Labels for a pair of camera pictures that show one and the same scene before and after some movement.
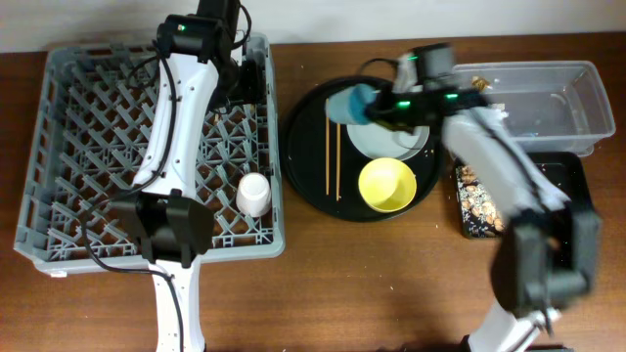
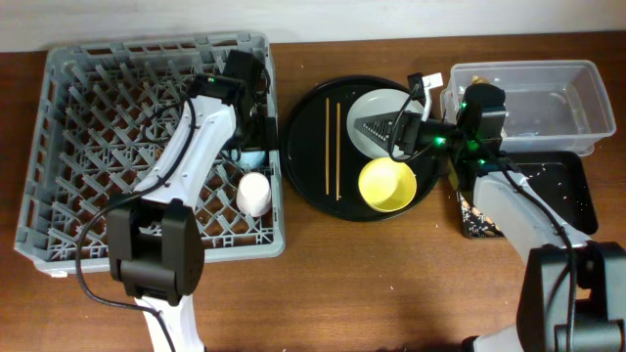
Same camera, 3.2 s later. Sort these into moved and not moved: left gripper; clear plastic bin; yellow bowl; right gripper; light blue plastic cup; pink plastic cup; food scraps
Moved: right gripper; light blue plastic cup; left gripper
Not moved: food scraps; yellow bowl; clear plastic bin; pink plastic cup
